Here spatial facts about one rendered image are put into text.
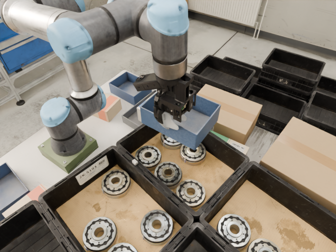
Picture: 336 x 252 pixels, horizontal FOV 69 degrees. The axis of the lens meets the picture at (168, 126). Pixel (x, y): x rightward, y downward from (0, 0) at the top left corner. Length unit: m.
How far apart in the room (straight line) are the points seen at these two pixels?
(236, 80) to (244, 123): 0.91
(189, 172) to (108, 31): 0.63
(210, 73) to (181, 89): 1.48
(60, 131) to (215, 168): 0.63
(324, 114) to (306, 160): 0.95
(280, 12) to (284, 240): 3.04
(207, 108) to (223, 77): 1.22
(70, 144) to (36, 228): 0.36
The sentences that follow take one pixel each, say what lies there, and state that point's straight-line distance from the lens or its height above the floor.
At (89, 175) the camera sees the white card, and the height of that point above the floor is 0.88.
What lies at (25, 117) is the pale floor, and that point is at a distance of 2.67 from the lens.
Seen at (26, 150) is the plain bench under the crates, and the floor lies 0.70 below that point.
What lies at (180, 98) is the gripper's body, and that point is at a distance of 0.57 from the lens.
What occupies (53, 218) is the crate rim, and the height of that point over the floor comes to 0.93.
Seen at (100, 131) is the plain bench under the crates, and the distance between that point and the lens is 1.30.
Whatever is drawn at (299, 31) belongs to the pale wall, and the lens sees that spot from 3.64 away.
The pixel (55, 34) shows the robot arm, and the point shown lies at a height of 1.44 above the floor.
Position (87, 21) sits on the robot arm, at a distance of 0.49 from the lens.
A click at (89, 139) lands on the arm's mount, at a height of 0.76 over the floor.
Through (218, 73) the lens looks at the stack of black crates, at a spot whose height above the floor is 0.49.
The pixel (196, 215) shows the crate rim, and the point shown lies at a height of 0.93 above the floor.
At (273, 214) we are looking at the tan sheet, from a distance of 0.95.
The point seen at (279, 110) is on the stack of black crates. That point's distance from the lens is 2.00.
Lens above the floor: 1.64
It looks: 47 degrees down
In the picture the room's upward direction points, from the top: straight up
